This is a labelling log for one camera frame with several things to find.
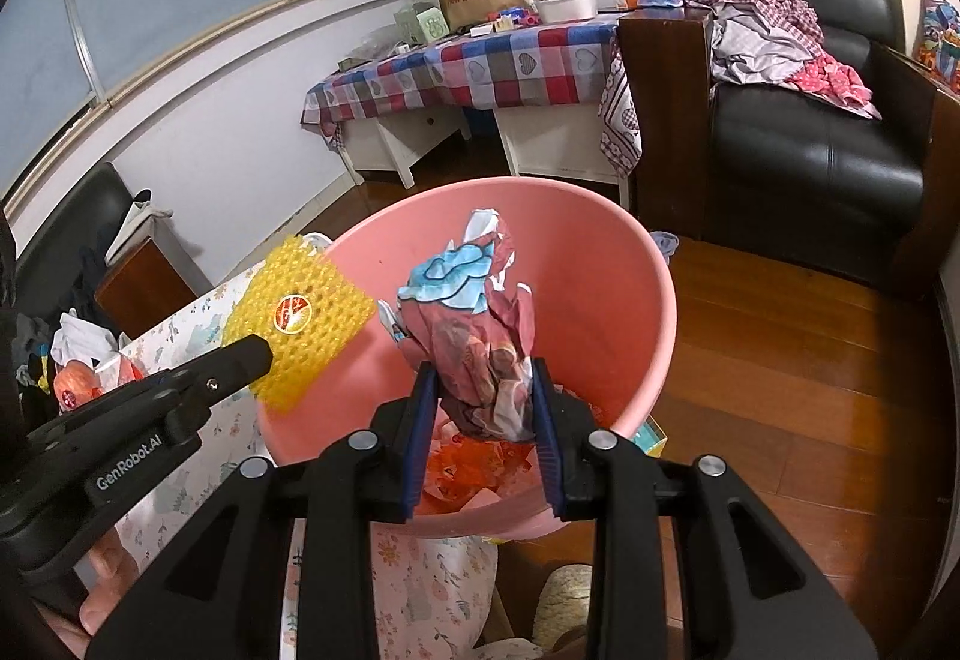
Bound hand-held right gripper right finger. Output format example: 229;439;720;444
531;358;878;660

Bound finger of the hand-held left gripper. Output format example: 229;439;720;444
150;334;275;448

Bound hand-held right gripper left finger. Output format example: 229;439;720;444
86;362;440;660

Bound red clear plastic snack wrapper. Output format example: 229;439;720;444
416;416;545;518

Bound yellow foam fruit net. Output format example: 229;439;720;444
225;234;379;416

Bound large colourful wrapper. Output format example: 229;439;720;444
379;206;542;443

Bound pink plastic bucket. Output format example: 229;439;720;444
255;178;678;540

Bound person's left hand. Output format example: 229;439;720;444
39;526;140;660

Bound red apple with sticker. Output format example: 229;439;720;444
51;364;102;415

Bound small colourful box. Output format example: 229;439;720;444
630;415;669;460

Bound clear plastic wrapper red label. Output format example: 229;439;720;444
96;351;147;395

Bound wooden side table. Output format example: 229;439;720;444
94;232;200;340

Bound white garment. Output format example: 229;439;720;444
51;310;122;362

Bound floral tablecloth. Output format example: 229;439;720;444
112;255;500;660

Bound beige fuzzy slipper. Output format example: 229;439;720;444
535;565;595;647

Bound white cloth on side table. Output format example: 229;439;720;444
103;187;175;265

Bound black leather sofa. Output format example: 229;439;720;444
13;161;130;308

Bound white low table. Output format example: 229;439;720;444
339;103;632;190

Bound dark wooden cabinet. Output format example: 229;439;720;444
616;4;714;242

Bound black leather armchair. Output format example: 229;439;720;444
664;0;940;291

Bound checkered heart tablecloth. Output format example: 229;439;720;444
300;17;625;133

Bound green tissue box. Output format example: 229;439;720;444
393;4;445;45

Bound small colourful toys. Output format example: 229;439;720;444
486;7;542;36

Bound grey garment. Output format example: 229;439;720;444
709;7;820;89

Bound white round tub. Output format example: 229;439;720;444
534;0;600;26

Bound pink patterned garment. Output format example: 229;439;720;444
787;49;884;122

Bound brown wooden cabinet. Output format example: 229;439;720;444
870;41;960;302

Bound plaid garment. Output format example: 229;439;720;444
690;0;827;59

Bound colourful printed bag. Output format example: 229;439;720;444
915;0;960;100

